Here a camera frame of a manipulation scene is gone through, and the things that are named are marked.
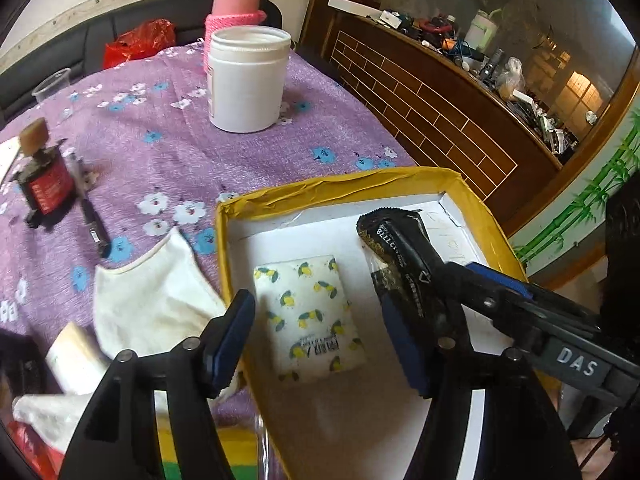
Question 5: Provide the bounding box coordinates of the clear plastic cup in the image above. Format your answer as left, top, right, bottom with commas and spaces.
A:
32, 69, 72, 111

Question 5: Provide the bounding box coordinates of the yellow cardboard box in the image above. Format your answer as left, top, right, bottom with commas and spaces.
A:
215, 166, 561, 480

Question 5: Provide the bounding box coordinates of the black foil packet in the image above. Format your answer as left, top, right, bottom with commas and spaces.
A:
356, 206, 451, 301

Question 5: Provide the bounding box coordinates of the black leather sofa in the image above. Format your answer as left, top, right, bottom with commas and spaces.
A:
0, 0, 311, 126

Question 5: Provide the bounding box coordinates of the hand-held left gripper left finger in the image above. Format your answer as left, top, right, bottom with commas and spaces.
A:
59, 289, 257, 480

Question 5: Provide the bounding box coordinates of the red shopping bag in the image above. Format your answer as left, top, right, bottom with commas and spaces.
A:
103, 19, 177, 70

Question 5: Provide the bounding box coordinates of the white plastic jar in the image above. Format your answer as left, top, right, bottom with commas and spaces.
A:
206, 26, 292, 133

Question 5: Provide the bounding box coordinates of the white crumpled cloth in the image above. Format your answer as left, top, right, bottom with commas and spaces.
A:
11, 394, 98, 443

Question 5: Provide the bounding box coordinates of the clear plastic bag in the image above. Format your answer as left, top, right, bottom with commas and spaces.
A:
495, 56, 526, 101

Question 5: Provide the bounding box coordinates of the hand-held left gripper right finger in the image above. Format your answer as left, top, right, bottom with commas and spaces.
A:
381, 270, 585, 480

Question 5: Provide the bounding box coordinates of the bamboo wall sticker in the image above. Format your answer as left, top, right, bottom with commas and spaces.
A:
515, 110, 640, 266

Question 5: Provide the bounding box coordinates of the pink sleeved bottle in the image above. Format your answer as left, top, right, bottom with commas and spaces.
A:
202, 0, 267, 63

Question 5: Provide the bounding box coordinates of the lemon print tissue pack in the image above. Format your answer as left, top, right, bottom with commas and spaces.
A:
253, 255, 367, 383

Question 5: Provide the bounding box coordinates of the black pen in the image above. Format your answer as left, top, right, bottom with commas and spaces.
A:
70, 155, 112, 257

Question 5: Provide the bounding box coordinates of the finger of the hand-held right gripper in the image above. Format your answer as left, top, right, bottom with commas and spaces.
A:
469, 261, 606, 334
440, 262, 640, 411

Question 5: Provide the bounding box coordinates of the white green kettle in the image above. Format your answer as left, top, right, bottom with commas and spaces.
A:
464, 9, 503, 53

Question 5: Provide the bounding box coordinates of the wooden cabinet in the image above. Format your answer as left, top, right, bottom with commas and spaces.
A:
297, 0, 640, 241

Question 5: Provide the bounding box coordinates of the white flat box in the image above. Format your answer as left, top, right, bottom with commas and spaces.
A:
327, 0, 383, 18

